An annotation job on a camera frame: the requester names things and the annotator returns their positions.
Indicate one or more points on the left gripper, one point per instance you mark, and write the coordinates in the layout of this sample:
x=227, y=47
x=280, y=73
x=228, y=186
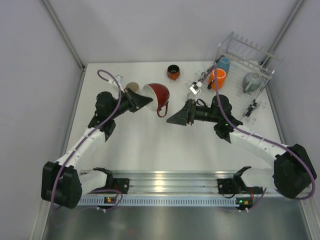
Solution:
x=132, y=100

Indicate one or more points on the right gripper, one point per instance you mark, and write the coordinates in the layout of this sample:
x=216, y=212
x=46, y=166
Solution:
x=187, y=114

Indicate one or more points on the beige tumbler cup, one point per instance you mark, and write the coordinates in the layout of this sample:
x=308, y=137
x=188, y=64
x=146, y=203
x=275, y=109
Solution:
x=133, y=86

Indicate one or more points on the white and red mug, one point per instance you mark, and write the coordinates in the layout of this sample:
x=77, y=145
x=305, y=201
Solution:
x=160, y=96

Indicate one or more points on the orange mug black handle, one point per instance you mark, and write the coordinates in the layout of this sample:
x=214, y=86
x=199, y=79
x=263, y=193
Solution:
x=221, y=77

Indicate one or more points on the blue ceramic mug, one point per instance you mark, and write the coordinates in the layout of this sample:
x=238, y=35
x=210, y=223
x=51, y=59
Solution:
x=224, y=64

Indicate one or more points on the grey ceramic mug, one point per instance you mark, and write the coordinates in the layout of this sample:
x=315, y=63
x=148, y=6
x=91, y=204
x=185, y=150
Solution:
x=251, y=82

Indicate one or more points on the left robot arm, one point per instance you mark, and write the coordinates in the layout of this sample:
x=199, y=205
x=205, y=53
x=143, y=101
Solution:
x=62, y=182

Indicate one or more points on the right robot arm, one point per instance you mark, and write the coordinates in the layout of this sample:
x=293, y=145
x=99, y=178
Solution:
x=290, y=169

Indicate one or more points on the silver metal dish rack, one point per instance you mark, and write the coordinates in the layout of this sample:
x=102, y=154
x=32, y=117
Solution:
x=245, y=56

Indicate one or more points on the black and red bowl cup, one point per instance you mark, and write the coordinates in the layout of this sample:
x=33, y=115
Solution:
x=173, y=72

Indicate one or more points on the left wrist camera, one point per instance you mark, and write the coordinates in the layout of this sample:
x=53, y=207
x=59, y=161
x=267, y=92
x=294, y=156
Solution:
x=119, y=80

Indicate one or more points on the aluminium mounting rail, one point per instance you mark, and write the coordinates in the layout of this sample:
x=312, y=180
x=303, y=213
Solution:
x=172, y=182

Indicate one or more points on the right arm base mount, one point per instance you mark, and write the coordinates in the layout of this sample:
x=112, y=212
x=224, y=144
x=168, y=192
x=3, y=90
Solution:
x=226, y=187

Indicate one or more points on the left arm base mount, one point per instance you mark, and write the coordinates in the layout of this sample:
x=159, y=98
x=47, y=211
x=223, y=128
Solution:
x=120, y=184

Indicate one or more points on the slotted cable duct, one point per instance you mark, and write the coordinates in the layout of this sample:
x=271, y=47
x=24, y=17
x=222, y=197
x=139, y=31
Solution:
x=163, y=201

